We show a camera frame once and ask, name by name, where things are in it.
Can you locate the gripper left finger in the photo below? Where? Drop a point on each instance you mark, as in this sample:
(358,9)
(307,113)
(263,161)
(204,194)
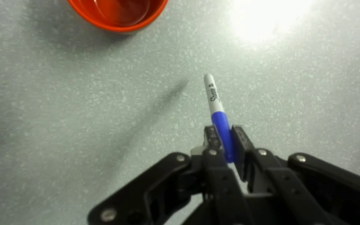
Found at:
(217,178)

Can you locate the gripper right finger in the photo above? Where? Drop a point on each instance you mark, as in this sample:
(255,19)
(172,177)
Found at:
(280,178)

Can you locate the blue and white marker pen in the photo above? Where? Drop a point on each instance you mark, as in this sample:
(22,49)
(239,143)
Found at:
(218,109)

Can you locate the orange bowl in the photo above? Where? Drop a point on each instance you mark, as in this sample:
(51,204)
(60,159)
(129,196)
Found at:
(117,14)

